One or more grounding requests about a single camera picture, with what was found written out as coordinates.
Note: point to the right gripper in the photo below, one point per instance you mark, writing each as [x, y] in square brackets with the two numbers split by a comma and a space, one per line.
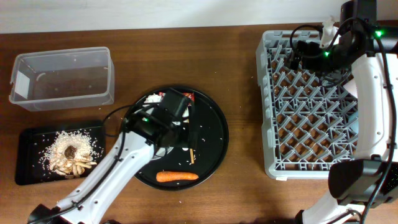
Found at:
[310, 50]

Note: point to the wooden chopstick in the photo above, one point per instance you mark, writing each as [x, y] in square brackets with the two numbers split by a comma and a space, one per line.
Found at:
[192, 157]

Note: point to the round black tray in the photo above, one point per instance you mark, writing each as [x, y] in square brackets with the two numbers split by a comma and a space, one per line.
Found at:
[210, 148]

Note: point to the clear plastic bin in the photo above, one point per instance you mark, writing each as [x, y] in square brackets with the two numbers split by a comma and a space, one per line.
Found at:
[63, 79]

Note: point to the brown walnut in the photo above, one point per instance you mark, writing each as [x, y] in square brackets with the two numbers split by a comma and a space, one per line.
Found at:
[70, 152]

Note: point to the orange carrot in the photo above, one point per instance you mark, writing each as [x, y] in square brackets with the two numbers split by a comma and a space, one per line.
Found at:
[170, 176]

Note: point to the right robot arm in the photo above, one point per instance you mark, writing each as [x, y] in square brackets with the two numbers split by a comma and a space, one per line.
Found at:
[369, 50]

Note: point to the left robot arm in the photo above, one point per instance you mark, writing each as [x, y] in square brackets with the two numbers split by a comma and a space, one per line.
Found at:
[149, 131]

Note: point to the pink bowl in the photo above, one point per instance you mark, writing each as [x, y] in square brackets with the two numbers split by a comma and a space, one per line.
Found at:
[351, 88]

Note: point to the light blue cup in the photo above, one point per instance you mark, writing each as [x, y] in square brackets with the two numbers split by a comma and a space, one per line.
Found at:
[353, 122]

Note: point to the crumpled white tissue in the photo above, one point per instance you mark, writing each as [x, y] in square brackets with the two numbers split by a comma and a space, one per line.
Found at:
[153, 98]

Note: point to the black rectangular tray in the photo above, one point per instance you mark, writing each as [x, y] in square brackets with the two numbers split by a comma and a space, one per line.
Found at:
[33, 168]

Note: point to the grey dishwasher rack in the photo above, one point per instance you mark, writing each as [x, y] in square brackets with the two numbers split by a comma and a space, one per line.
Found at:
[305, 126]

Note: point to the rice and peanut shells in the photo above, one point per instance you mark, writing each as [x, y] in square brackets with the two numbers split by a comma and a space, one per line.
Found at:
[89, 151]

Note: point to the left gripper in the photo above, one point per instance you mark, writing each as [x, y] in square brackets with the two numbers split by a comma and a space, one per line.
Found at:
[180, 139]

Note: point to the red snack wrapper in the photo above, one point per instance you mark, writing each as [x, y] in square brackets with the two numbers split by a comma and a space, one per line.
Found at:
[189, 95]

